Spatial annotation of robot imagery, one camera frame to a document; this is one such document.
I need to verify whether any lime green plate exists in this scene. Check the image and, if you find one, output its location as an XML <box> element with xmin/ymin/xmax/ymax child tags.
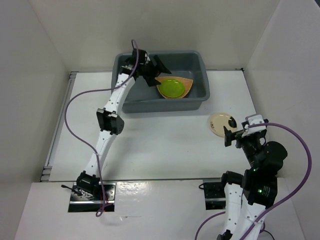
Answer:
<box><xmin>158</xmin><ymin>79</ymin><xmax>185</xmax><ymax>98</ymax></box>

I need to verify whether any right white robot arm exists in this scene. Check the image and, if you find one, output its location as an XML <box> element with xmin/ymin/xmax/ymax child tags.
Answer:
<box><xmin>217</xmin><ymin>127</ymin><xmax>288</xmax><ymax>240</ymax></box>

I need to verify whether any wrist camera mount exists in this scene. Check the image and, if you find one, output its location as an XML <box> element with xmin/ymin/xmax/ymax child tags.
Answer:
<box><xmin>241</xmin><ymin>114</ymin><xmax>267</xmax><ymax>138</ymax></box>
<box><xmin>142</xmin><ymin>51</ymin><xmax>151</xmax><ymax>65</ymax></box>

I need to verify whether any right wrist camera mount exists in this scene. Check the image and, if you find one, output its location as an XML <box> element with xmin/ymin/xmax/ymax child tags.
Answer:
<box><xmin>241</xmin><ymin>114</ymin><xmax>267</xmax><ymax>138</ymax></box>

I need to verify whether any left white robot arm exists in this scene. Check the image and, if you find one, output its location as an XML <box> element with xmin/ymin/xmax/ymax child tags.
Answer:
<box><xmin>76</xmin><ymin>49</ymin><xmax>171</xmax><ymax>200</ymax></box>

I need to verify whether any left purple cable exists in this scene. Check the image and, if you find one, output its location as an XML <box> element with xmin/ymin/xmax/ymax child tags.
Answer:
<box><xmin>64</xmin><ymin>39</ymin><xmax>140</xmax><ymax>216</ymax></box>

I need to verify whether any orange woven fan basket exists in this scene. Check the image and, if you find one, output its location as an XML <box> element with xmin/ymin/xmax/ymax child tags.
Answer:
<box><xmin>156</xmin><ymin>76</ymin><xmax>193</xmax><ymax>99</ymax></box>

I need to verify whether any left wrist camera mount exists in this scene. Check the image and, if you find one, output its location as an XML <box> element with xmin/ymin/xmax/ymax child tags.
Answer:
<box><xmin>142</xmin><ymin>51</ymin><xmax>151</xmax><ymax>65</ymax></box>

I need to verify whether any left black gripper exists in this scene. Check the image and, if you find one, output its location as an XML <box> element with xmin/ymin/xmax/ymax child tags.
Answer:
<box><xmin>139</xmin><ymin>54</ymin><xmax>171</xmax><ymax>87</ymax></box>

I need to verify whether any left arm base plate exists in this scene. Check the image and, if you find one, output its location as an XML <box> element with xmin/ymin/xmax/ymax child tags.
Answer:
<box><xmin>68</xmin><ymin>182</ymin><xmax>116</xmax><ymax>213</ymax></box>

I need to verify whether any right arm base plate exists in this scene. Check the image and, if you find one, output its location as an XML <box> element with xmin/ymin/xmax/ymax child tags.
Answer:
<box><xmin>198</xmin><ymin>178</ymin><xmax>226</xmax><ymax>211</ymax></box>

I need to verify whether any cream plate with black pattern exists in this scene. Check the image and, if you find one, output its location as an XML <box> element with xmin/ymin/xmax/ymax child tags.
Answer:
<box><xmin>209</xmin><ymin>112</ymin><xmax>238</xmax><ymax>137</ymax></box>

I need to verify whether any grey plastic bin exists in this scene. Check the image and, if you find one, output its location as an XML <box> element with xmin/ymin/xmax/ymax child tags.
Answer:
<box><xmin>122</xmin><ymin>50</ymin><xmax>210</xmax><ymax>114</ymax></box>

